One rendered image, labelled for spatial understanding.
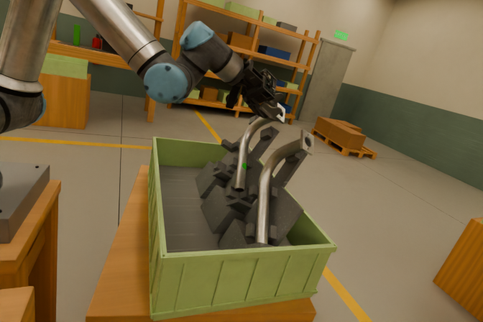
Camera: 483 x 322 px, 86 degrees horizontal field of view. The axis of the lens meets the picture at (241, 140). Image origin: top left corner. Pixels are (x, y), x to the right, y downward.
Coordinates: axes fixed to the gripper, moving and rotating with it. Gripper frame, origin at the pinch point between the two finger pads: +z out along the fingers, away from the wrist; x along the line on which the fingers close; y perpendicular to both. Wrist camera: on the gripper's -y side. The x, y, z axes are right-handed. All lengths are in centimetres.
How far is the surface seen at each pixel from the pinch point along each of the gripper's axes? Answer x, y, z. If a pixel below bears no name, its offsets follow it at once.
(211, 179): -17.1, -25.8, 0.3
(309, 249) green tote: -38.1, 8.4, 7.5
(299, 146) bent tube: -17.4, 12.0, -3.4
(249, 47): 390, -239, 167
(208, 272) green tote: -46.7, -3.3, -10.9
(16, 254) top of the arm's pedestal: -50, -30, -39
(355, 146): 234, -130, 382
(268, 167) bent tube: -19.9, 1.7, -2.2
